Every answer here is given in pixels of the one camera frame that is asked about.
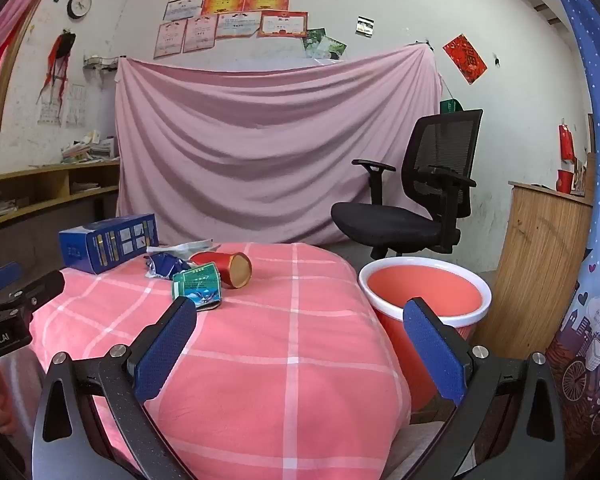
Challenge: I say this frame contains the red bucket with white rim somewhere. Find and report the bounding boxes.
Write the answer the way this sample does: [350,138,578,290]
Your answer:
[358,256,492,413]

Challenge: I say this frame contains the pink hanging sheet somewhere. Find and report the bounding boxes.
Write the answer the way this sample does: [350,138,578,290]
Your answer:
[115,42,443,248]

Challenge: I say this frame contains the wooden shelf unit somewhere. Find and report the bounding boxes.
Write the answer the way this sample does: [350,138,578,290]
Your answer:
[0,160,121,281]

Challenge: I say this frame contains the wooden window frame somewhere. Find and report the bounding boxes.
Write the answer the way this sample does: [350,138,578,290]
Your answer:
[0,0,46,133]

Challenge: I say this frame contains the pink checked quilt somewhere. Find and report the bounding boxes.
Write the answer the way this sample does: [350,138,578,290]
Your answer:
[29,242,412,480]

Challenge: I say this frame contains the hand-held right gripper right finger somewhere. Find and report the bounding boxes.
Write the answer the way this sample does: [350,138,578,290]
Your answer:
[402,297,566,480]

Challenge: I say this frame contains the wooden cabinet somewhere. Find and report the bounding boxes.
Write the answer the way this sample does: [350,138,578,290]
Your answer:
[472,180,595,361]

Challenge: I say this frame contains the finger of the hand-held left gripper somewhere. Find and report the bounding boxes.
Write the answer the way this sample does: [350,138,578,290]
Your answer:
[7,270,66,328]
[0,261,22,308]

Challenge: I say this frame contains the stack of papers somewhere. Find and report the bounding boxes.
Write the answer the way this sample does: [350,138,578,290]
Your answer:
[61,130,118,163]

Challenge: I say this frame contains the black office chair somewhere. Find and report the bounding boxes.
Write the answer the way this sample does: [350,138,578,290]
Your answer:
[330,109,484,261]

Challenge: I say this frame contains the group of wall certificates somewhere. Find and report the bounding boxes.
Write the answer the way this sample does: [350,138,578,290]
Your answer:
[153,0,343,59]

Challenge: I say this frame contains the red paper wall decoration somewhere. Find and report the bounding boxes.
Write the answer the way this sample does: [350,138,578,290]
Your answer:
[442,34,488,85]

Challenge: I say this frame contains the person's left hand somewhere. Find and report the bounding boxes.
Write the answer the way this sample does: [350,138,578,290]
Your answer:
[0,360,19,436]

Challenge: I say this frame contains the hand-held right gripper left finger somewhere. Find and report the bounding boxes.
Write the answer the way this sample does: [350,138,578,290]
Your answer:
[31,296,198,480]

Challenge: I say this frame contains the blue wrapper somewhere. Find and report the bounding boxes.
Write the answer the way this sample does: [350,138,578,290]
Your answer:
[144,252,193,281]

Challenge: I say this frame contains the green crushed paper cup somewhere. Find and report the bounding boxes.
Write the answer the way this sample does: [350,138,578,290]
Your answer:
[172,263,224,312]

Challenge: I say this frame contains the red hanging ornament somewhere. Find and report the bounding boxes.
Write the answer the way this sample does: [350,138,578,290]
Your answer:
[558,119,576,162]

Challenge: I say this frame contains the blue dotted curtain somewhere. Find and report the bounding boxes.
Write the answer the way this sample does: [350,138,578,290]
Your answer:
[535,0,600,436]

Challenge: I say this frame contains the red tassel wall ornament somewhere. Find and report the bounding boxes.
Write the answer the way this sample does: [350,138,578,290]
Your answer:
[36,31,77,106]

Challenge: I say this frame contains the wire wall shelf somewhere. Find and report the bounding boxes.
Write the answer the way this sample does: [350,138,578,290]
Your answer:
[83,55,126,73]

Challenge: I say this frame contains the green photo print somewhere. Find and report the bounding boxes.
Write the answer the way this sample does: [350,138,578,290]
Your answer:
[302,28,327,56]
[314,36,347,59]

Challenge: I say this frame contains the blue cardboard box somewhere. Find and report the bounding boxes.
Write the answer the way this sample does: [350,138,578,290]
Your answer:
[58,213,160,275]

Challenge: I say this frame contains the white wall calendar sheets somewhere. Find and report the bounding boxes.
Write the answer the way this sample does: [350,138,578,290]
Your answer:
[37,85,87,127]

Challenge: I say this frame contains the red paper cup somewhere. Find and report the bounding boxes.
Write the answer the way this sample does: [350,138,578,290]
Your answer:
[189,250,253,289]

